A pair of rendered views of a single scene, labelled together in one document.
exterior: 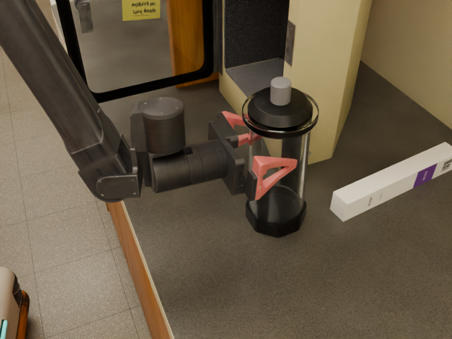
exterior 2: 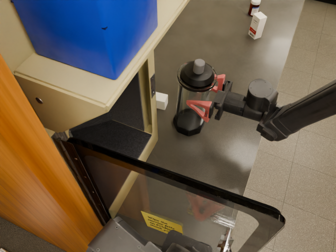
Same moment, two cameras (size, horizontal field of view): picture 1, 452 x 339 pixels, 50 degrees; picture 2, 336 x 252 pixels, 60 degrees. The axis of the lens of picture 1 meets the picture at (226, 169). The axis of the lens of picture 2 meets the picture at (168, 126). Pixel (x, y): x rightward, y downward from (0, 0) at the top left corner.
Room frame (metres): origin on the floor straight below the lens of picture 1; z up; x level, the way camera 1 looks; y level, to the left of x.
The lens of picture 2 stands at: (1.02, 0.29, 1.72)
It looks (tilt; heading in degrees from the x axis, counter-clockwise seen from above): 54 degrees down; 227
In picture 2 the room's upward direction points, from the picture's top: straight up
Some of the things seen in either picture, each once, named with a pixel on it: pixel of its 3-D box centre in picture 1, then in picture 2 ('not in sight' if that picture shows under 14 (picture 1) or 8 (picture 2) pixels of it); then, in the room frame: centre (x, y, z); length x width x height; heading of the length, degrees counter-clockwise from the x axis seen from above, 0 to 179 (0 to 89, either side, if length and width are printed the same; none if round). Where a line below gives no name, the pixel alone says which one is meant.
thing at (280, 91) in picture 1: (280, 101); (198, 71); (0.57, -0.08, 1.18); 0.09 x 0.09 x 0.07
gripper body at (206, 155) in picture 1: (208, 161); (232, 102); (0.53, 0.02, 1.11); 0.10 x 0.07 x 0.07; 22
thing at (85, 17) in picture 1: (85, 16); not in sight; (0.85, 0.26, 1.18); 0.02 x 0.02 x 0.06; 25
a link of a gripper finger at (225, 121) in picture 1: (244, 138); (203, 103); (0.59, -0.03, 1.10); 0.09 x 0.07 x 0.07; 113
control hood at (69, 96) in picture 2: not in sight; (136, 37); (0.82, 0.01, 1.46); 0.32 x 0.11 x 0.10; 23
